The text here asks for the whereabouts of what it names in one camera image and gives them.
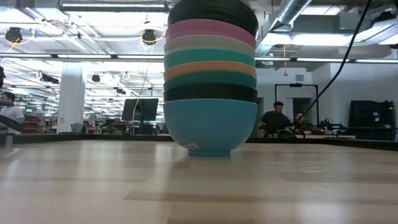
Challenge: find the black plastic bowl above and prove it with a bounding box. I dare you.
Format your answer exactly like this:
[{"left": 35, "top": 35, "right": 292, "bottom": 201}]
[
  {"left": 163, "top": 83, "right": 259, "bottom": 104},
  {"left": 167, "top": 0, "right": 259, "bottom": 37}
]

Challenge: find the grey plastic bowl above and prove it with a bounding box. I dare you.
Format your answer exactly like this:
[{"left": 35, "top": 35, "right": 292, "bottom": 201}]
[{"left": 164, "top": 34, "right": 257, "bottom": 58}]

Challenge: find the silver ventilation duct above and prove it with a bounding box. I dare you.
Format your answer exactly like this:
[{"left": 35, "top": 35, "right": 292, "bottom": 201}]
[{"left": 256, "top": 0, "right": 313, "bottom": 57}]

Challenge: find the black metal frame stand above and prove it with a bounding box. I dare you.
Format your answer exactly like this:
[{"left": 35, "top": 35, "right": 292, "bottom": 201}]
[{"left": 274, "top": 83, "right": 320, "bottom": 127}]

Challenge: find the black computer monitor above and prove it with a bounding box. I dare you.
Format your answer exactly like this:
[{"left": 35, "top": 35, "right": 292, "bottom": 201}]
[{"left": 121, "top": 98, "right": 159, "bottom": 122}]

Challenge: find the blue plastic bowl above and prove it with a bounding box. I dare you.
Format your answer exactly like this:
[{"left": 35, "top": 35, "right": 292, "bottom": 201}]
[{"left": 162, "top": 98, "right": 259, "bottom": 157}]

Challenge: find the black hanging cable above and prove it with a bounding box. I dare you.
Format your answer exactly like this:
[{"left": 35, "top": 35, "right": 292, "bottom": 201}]
[{"left": 297, "top": 0, "right": 373, "bottom": 123}]

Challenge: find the person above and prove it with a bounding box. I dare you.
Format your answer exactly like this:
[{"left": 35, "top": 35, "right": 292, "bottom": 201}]
[
  {"left": 294, "top": 111, "right": 308, "bottom": 132},
  {"left": 259, "top": 101, "right": 295, "bottom": 138},
  {"left": 0, "top": 91, "right": 25, "bottom": 125}
]

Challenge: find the white building pillar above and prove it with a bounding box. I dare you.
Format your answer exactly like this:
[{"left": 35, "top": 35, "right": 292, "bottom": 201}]
[{"left": 57, "top": 62, "right": 86, "bottom": 134}]

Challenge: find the black equipment cabinet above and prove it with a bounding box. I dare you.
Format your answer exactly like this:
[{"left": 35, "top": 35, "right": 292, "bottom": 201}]
[{"left": 349, "top": 100, "right": 396, "bottom": 141}]

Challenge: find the black table edge rail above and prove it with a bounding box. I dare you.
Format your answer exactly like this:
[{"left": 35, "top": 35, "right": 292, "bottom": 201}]
[{"left": 0, "top": 133, "right": 398, "bottom": 152}]

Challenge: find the dark teal plastic bowl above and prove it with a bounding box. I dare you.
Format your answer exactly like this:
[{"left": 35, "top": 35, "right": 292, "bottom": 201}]
[{"left": 163, "top": 70, "right": 258, "bottom": 91}]

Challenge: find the long ceiling light strip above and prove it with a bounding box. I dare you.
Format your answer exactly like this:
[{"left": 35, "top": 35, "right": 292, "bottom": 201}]
[
  {"left": 254, "top": 57, "right": 398, "bottom": 64},
  {"left": 0, "top": 53, "right": 165, "bottom": 60}
]

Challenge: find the orange plastic bowl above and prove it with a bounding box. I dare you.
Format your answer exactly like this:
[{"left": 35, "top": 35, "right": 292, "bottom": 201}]
[{"left": 163, "top": 60, "right": 257, "bottom": 82}]

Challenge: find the green plastic bowl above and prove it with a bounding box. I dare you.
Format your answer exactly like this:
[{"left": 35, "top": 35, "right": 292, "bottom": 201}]
[{"left": 164, "top": 48, "right": 257, "bottom": 71}]

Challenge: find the pink plastic bowl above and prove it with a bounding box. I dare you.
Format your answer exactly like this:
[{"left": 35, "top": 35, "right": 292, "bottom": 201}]
[{"left": 165, "top": 19, "right": 257, "bottom": 49}]

